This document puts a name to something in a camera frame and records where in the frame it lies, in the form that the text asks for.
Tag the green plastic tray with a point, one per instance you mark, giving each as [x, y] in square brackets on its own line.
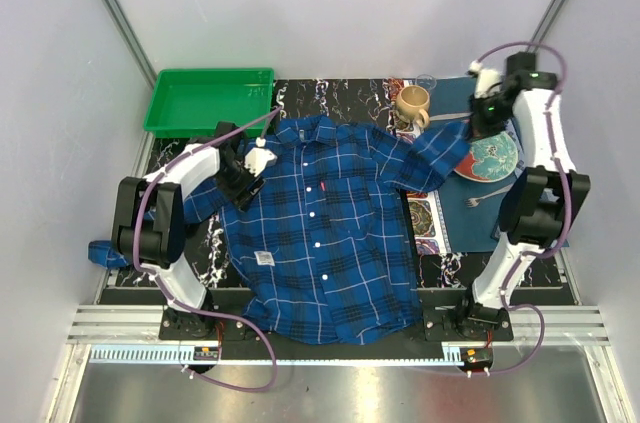
[188, 103]

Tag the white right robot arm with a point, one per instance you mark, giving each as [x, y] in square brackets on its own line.
[539, 209]

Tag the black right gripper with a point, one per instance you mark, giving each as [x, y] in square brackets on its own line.
[477, 127]

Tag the red and teal plate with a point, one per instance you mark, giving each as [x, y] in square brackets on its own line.
[489, 160]

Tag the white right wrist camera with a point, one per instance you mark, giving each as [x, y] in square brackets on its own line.
[487, 80]

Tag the silver fork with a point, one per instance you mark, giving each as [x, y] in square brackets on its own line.
[475, 201]

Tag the beige ceramic mug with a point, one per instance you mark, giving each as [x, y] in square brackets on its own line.
[412, 105]

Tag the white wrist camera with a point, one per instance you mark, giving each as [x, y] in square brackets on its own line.
[259, 158]
[487, 80]

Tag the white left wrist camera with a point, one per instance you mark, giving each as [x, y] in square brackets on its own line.
[259, 158]

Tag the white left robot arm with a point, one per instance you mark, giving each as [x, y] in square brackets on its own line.
[150, 220]

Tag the blue plaid shirt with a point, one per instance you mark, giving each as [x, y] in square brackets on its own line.
[330, 207]

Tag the aluminium frame rail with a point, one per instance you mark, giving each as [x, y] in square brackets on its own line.
[115, 335]

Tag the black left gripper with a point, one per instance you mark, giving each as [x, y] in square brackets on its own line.
[241, 196]

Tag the clear glass cup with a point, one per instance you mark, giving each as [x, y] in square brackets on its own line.
[426, 81]

